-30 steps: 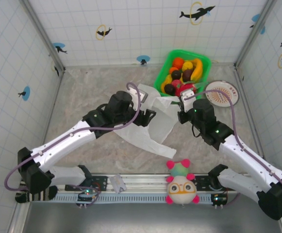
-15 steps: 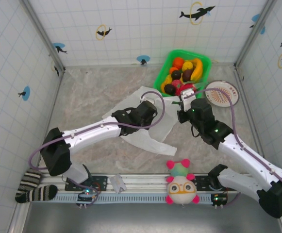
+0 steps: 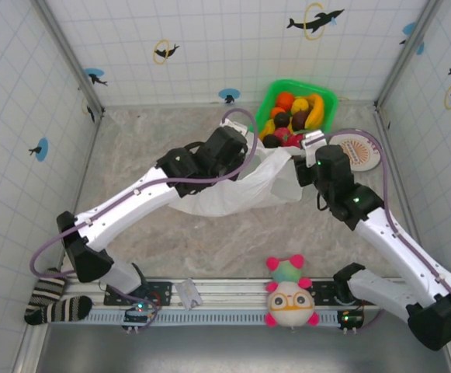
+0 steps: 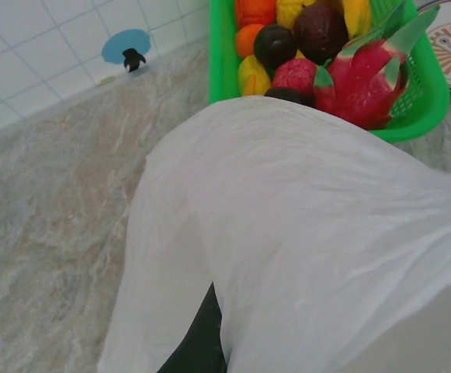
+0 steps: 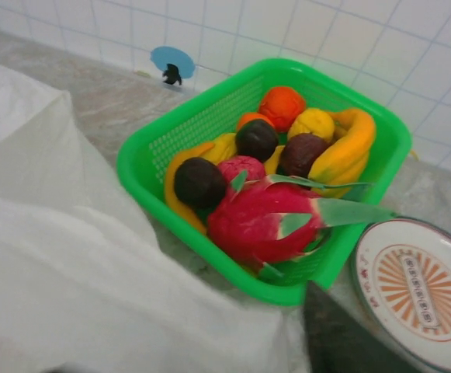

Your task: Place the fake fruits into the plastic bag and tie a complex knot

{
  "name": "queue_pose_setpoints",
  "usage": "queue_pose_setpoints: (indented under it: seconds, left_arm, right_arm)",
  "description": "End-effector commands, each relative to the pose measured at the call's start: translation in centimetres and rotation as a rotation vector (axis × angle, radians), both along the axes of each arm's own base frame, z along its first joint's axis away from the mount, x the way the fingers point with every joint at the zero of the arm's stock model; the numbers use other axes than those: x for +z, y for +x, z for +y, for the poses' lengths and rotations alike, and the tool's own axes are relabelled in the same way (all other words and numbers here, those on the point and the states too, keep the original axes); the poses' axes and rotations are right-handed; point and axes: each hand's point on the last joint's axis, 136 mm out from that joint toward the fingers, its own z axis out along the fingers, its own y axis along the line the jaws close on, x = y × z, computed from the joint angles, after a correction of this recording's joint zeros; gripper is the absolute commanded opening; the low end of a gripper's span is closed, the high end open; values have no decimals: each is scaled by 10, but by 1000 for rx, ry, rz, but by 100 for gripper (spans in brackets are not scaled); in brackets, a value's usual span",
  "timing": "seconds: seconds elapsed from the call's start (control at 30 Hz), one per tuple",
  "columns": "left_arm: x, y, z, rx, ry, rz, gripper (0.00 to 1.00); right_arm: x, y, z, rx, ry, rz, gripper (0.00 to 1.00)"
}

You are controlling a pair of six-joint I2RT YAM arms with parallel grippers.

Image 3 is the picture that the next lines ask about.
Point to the white translucent plastic bag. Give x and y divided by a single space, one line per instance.
244 194

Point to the dark red fake fruit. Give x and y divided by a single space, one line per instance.
271 140

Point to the purple fake fruit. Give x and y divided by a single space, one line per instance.
299 120

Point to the dark brown fake fruit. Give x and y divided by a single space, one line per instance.
282 119

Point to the small orange fake fruit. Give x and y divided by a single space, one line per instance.
277 112

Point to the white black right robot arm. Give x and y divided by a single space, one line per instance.
396 248

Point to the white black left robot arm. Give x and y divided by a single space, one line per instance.
132 202

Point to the large yellow fake banana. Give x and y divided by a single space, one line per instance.
316 110

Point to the yellow fake lemon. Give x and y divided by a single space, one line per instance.
300 105

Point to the large orange fake fruit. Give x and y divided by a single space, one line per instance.
284 100

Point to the round white plate orange print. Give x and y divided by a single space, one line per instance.
361 155

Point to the green plastic basket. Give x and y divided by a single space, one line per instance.
328 101

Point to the round plush toy with glasses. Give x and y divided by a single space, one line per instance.
291 299

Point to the small white card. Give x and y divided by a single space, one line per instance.
188 294

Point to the black white striped sock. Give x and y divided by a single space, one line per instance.
54 311

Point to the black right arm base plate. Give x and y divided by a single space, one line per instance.
322 289

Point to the aluminium frame post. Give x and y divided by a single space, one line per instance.
71 58
403 58

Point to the aluminium mounting rail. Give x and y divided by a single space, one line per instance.
229 289

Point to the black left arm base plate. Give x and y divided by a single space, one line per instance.
159 291

